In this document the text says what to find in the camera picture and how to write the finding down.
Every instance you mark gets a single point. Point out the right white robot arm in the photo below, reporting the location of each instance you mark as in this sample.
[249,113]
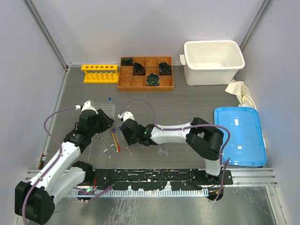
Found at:
[204,138]

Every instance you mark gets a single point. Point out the metal test tube holder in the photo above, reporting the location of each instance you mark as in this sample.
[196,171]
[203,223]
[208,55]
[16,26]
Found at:
[108,148]

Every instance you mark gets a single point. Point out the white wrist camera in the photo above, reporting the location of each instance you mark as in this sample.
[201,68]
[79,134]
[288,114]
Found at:
[87,106]
[126,116]

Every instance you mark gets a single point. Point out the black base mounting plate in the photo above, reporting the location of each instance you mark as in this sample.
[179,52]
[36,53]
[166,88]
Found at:
[151,179]

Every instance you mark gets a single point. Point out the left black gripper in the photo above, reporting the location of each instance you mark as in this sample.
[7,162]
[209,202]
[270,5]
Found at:
[106,122]

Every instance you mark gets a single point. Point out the clear plastic pipette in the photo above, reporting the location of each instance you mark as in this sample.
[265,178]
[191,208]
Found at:
[90,151]

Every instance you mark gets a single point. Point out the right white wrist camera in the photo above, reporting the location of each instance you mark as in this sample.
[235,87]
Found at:
[126,116]

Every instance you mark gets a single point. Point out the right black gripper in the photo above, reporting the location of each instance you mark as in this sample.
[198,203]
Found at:
[130,141]

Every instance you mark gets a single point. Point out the yellow test tube rack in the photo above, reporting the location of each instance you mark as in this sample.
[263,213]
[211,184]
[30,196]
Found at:
[101,73]

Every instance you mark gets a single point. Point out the blue plastic lid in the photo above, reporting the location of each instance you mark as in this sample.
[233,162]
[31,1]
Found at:
[246,145]

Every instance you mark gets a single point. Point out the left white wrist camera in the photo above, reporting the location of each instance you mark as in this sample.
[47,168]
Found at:
[87,106]

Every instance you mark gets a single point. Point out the rolled tie orange pattern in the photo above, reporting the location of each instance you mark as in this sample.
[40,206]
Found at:
[138,69]

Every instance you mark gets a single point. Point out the cream cloth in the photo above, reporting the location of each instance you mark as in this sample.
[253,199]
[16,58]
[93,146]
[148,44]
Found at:
[241,91]

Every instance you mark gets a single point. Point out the clear well plate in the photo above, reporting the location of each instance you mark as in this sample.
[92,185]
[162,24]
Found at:
[108,108]

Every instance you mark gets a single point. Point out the white plastic tub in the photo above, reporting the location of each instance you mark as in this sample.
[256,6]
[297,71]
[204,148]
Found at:
[213,62]

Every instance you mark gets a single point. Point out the rolled tie blue pattern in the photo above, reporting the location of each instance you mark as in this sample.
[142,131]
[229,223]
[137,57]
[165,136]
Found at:
[165,68]

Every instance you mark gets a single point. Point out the rolled tie top left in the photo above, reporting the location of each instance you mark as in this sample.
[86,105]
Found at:
[127,61]

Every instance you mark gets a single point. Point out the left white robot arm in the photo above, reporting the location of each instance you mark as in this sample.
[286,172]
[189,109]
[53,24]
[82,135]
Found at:
[36,199]

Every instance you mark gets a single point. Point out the red yellow stick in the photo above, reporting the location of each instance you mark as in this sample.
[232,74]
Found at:
[115,140]

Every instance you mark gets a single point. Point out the wooden compartment tray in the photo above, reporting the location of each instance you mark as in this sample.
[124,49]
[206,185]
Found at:
[129,82]

